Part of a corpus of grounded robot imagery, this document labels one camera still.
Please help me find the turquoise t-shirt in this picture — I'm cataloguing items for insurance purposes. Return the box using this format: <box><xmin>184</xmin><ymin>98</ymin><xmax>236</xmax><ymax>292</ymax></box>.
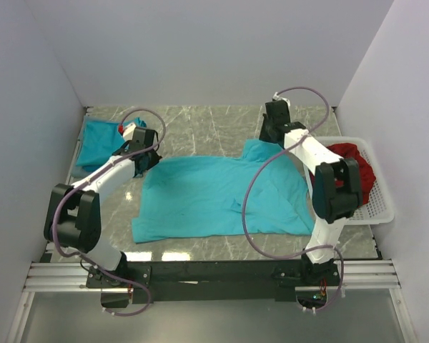
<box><xmin>132</xmin><ymin>139</ymin><xmax>314</xmax><ymax>244</ymax></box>

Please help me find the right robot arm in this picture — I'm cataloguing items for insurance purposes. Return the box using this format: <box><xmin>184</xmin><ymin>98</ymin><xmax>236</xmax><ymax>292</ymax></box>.
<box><xmin>260</xmin><ymin>100</ymin><xmax>363</xmax><ymax>285</ymax></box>

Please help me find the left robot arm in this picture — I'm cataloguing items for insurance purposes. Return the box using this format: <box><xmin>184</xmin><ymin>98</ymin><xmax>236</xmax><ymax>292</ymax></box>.
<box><xmin>44</xmin><ymin>124</ymin><xmax>161</xmax><ymax>287</ymax></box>

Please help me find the folded teal t-shirt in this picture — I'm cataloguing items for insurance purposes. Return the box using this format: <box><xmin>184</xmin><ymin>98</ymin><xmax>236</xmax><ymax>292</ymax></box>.
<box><xmin>77</xmin><ymin>116</ymin><xmax>147</xmax><ymax>172</ymax></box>

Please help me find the folded grey t-shirt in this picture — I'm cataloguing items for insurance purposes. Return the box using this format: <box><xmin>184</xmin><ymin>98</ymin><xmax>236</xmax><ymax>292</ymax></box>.
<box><xmin>69</xmin><ymin>115</ymin><xmax>92</xmax><ymax>179</ymax></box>

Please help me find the red t-shirt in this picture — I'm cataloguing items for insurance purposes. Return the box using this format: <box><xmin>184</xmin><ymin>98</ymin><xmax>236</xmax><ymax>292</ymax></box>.
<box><xmin>327</xmin><ymin>143</ymin><xmax>376</xmax><ymax>205</ymax></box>

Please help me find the white plastic basket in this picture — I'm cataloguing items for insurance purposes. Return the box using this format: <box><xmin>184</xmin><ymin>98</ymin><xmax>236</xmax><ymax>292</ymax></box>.
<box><xmin>293</xmin><ymin>136</ymin><xmax>394</xmax><ymax>225</ymax></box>

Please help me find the black base beam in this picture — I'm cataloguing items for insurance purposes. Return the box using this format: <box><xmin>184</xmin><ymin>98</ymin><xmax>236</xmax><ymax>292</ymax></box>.
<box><xmin>86</xmin><ymin>259</ymin><xmax>341</xmax><ymax>309</ymax></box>

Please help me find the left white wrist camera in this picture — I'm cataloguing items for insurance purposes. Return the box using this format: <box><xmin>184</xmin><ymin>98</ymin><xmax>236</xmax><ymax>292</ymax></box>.
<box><xmin>118</xmin><ymin>122</ymin><xmax>137</xmax><ymax>141</ymax></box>

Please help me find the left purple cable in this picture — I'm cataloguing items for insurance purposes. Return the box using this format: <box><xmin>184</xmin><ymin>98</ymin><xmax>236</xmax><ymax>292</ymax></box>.
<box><xmin>53</xmin><ymin>106</ymin><xmax>167</xmax><ymax>318</ymax></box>

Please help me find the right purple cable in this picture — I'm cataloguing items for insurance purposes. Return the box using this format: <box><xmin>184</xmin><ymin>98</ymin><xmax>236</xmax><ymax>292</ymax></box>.
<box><xmin>242</xmin><ymin>86</ymin><xmax>346</xmax><ymax>312</ymax></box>

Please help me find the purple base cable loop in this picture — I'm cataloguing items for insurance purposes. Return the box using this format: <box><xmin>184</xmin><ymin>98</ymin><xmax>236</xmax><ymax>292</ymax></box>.
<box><xmin>102</xmin><ymin>278</ymin><xmax>154</xmax><ymax>318</ymax></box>

